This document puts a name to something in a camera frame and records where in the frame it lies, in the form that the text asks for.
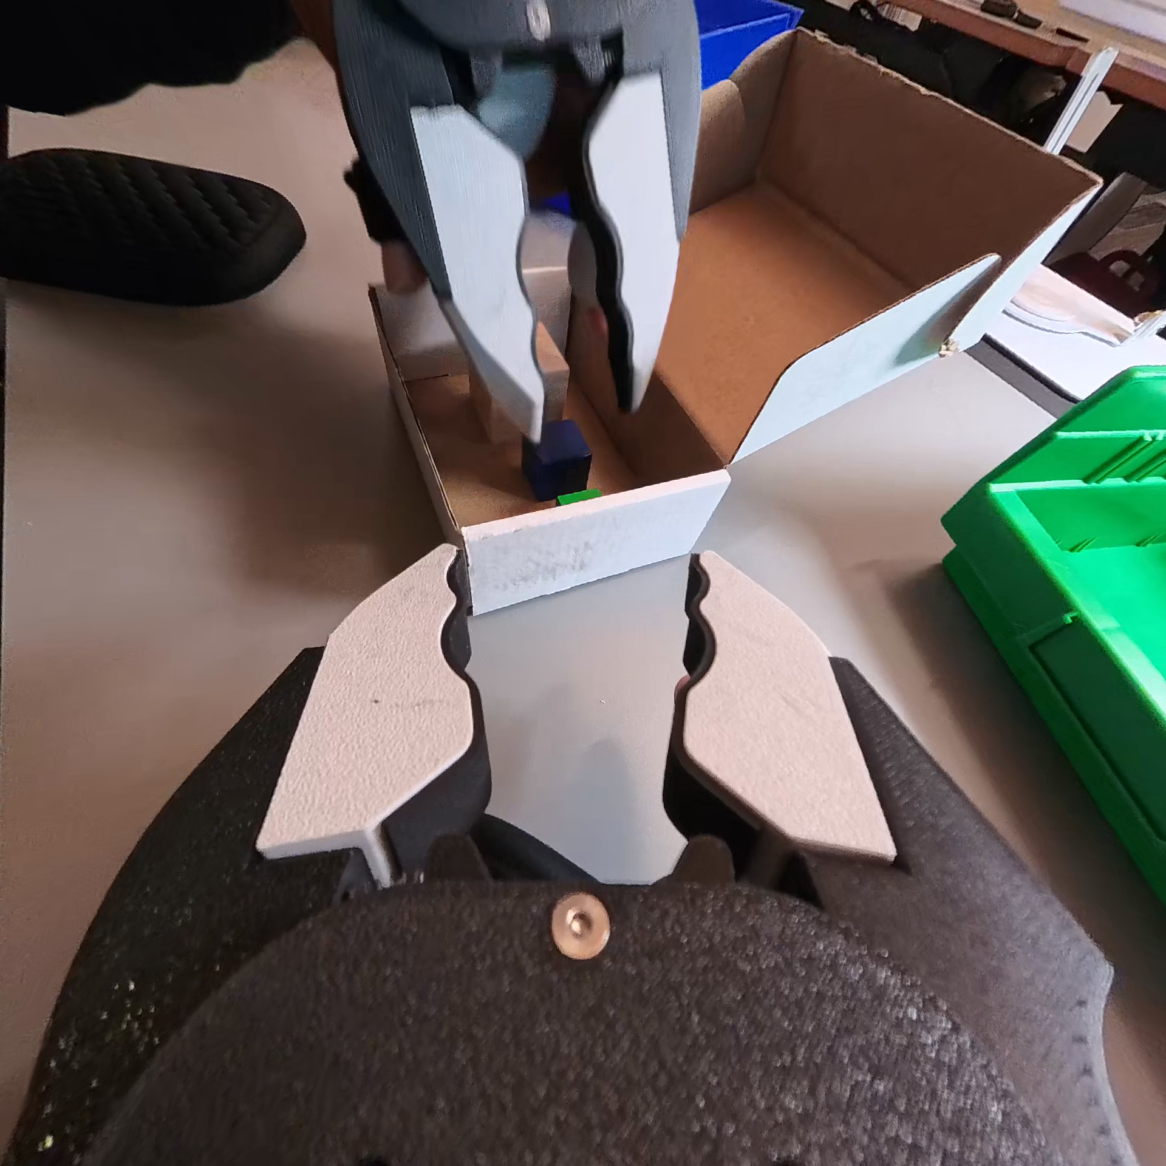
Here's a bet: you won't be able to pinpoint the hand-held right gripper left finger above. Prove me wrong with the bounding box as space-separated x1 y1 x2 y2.
256 545 495 893

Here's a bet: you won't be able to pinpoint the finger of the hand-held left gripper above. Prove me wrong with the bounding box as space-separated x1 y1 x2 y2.
567 68 683 416
409 103 550 444

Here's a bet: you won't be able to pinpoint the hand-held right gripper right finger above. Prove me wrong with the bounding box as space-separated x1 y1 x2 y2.
664 551 900 883

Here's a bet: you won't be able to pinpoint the dark blue cube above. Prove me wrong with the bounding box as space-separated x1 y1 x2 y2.
522 420 594 502

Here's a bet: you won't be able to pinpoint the white cardboard box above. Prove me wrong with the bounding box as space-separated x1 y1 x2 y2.
367 26 1106 617

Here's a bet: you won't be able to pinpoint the light grey desk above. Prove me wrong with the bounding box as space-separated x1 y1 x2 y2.
0 41 1166 1122

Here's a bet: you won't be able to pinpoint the person's left hand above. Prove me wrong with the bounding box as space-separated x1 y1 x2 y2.
344 159 434 295

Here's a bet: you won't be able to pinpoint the white block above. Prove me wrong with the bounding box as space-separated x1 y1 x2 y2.
377 283 463 359

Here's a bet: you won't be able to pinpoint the tan wooden block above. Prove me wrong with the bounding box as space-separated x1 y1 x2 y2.
469 324 574 441

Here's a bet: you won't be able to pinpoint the blue plastic bin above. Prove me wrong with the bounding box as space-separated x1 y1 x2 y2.
695 0 806 68

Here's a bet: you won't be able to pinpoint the black padded cushion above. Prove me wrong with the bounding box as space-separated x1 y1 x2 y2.
0 148 308 308

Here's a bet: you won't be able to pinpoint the green plastic bin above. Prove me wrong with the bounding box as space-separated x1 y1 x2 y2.
941 367 1166 932

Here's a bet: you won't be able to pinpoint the white paper sheets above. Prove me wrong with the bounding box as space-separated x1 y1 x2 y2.
984 265 1166 402

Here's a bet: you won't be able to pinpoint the brown wooden table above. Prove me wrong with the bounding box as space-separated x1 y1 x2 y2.
902 0 1166 111

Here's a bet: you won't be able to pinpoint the white metal bar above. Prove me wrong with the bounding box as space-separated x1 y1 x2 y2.
1043 46 1122 156

